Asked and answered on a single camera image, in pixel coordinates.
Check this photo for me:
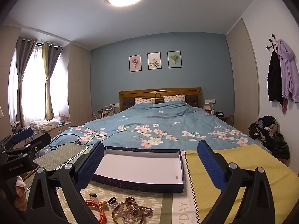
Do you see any orange smart watch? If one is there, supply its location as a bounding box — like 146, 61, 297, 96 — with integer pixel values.
85, 193, 107, 224

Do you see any tortoiseshell bangle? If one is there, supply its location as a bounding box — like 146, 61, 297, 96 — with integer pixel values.
112, 202, 145, 223

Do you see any left hand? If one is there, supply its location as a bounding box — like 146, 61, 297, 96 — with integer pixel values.
14, 176, 27, 211

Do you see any folded bedding on sill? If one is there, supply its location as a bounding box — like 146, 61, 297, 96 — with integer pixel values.
29, 120, 59, 133

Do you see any patterned green yellow blanket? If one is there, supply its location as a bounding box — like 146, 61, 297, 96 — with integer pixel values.
26, 140, 298, 223

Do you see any pile of dark clothes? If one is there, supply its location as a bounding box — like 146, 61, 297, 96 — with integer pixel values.
248, 115, 290, 161

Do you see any left nightstand with items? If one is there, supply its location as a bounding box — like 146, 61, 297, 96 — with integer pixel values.
92, 103, 119, 119

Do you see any nightstand with items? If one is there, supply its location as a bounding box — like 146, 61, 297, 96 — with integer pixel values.
203, 100, 234, 125
92, 103, 119, 119

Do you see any right grey yellow curtain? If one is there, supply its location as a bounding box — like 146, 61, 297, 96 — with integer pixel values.
42, 42, 62, 120

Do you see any grey yellow curtain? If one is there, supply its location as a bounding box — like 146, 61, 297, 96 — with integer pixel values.
16, 37, 37, 127
42, 42, 62, 120

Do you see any left grey yellow curtain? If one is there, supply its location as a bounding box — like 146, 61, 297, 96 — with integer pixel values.
16, 37, 37, 127

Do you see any right nightstand with items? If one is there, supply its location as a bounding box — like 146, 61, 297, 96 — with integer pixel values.
203, 100, 234, 125

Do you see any wooden headboard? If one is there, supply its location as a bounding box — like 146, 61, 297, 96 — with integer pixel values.
119, 87, 203, 112

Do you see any dark blue tray box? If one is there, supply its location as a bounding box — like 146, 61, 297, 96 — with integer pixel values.
92, 146, 185, 193

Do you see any blue floral duvet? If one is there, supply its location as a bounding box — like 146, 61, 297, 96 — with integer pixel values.
38, 101, 262, 156

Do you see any left floral pillow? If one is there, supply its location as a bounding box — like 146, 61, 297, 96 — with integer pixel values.
134, 98, 156, 105

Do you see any floral pillow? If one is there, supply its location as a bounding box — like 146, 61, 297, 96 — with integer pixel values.
134, 98, 156, 105
163, 95, 186, 103

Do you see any black hanging coat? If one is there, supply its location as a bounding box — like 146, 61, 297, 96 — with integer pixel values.
267, 51, 284, 106

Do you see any right floral pillow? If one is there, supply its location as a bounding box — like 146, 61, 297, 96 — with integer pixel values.
163, 95, 186, 103

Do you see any pink flower framed picture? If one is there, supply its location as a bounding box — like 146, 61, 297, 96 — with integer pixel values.
129, 55, 142, 72

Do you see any lilac hanging jacket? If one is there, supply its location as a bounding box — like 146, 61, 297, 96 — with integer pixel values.
278, 39, 299, 114

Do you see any beige wardrobe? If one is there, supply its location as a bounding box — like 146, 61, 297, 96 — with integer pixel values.
226, 19, 259, 134

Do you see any white flower framed picture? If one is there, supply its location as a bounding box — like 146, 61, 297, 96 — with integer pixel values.
147, 52, 162, 70

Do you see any green leaf framed picture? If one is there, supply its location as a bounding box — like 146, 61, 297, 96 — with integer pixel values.
167, 51, 182, 68

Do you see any black charger cable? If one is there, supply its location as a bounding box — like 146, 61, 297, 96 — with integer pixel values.
47, 132, 109, 150

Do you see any black wall coat hook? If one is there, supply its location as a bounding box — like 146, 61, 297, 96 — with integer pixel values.
266, 33, 278, 51

